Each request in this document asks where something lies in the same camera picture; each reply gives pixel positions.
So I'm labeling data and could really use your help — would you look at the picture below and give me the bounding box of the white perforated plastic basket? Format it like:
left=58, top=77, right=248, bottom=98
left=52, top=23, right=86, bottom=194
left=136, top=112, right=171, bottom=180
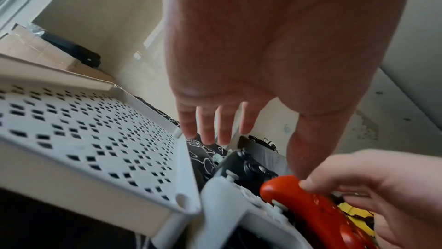
left=0, top=52, right=205, bottom=249

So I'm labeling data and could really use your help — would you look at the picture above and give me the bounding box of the black flat device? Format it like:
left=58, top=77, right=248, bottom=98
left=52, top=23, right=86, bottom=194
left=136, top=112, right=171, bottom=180
left=40, top=29, right=103, bottom=69

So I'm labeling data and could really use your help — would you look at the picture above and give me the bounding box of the white game controller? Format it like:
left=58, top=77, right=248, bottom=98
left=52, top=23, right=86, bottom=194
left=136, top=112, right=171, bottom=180
left=199, top=173, right=314, bottom=249

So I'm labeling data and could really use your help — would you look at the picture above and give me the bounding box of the person's right hand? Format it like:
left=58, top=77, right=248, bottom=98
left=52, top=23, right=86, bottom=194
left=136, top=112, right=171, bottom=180
left=298, top=148, right=442, bottom=249

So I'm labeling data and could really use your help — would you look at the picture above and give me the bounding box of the person's left hand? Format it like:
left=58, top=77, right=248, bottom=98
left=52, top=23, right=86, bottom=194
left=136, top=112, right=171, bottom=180
left=162, top=0, right=415, bottom=182

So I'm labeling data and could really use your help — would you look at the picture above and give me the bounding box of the red game controller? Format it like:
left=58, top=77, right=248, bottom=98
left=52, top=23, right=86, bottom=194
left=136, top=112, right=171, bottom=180
left=259, top=175, right=377, bottom=249

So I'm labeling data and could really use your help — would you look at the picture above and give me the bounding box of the yellow and black item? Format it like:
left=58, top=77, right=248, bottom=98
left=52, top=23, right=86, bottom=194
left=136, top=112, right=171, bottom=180
left=335, top=201, right=376, bottom=238

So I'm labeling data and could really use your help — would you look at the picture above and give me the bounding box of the large cardboard box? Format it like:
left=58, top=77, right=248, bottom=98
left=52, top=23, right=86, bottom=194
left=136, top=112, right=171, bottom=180
left=0, top=23, right=116, bottom=83

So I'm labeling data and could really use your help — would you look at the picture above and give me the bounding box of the black game controller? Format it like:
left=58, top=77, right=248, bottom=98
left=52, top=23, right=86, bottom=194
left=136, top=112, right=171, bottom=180
left=212, top=148, right=279, bottom=197

